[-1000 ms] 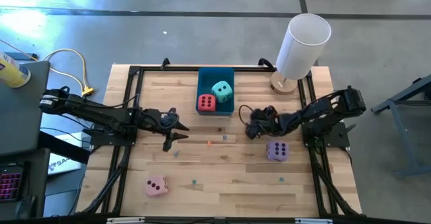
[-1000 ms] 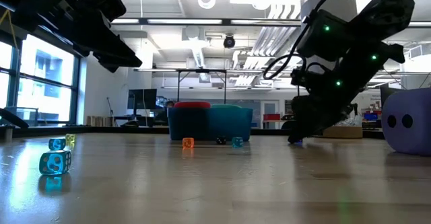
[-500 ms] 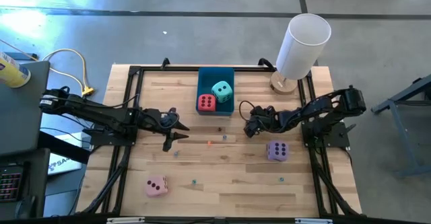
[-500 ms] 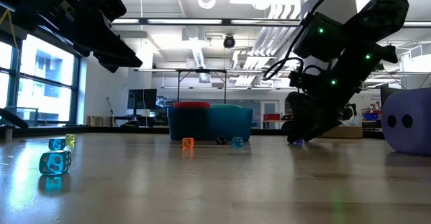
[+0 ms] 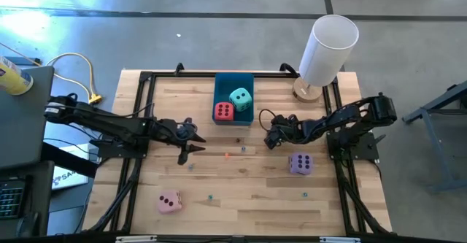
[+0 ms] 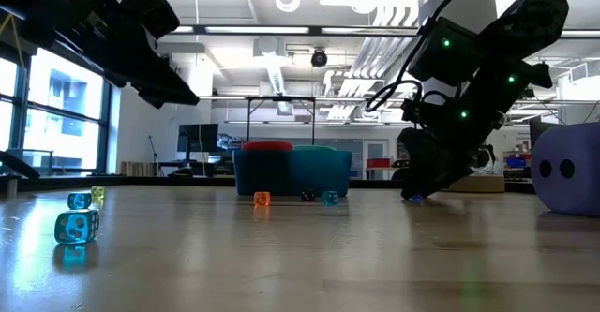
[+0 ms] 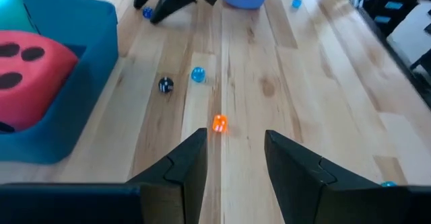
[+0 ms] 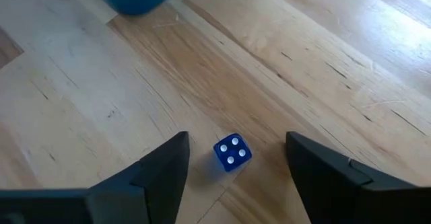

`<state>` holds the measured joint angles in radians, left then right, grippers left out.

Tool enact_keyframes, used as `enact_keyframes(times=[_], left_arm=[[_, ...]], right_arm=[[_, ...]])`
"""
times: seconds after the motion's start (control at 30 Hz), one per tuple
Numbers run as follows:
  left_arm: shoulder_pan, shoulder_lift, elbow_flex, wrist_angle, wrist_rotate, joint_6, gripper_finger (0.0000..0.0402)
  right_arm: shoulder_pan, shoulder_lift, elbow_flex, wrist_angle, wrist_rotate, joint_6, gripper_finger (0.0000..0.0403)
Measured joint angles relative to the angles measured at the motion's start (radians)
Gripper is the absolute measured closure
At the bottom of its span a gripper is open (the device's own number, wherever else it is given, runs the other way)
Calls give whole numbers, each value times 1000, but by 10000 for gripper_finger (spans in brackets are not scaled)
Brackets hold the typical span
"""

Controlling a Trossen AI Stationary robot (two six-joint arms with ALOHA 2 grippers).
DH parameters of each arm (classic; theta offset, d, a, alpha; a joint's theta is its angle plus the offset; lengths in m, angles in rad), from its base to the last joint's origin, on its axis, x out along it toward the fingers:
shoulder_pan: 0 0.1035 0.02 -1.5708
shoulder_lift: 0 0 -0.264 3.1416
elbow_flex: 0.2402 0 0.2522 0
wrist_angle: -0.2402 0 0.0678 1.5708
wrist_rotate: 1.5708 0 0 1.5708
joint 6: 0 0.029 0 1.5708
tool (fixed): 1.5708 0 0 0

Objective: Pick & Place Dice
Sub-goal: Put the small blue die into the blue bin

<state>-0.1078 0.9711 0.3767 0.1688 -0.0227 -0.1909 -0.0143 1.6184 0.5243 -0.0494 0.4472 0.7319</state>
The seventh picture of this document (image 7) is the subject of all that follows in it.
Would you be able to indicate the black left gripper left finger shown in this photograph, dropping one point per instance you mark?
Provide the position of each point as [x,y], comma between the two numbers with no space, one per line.
[101,204]

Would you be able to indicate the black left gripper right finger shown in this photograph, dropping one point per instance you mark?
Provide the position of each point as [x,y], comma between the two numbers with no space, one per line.
[336,204]

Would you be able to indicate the small dark blue die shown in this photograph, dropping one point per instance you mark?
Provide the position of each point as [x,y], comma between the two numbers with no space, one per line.
[147,12]

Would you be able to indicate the small light blue die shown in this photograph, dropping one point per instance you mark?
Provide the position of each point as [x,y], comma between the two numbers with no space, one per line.
[389,184]
[296,2]
[198,74]

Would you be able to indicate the small black die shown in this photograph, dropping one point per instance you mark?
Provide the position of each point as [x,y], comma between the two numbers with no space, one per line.
[165,84]

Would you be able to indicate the large red foam die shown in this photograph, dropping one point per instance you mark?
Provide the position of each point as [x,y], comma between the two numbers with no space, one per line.
[40,93]

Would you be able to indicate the small orange die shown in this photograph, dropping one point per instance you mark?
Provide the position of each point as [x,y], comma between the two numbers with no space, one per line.
[219,123]

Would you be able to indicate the large teal foam die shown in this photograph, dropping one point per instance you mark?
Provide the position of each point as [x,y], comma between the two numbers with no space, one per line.
[11,12]

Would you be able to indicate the blue plastic bin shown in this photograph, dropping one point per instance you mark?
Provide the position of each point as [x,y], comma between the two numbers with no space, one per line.
[94,82]

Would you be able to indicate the black aluminium table frame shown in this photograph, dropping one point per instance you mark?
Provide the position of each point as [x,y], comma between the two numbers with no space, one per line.
[373,8]

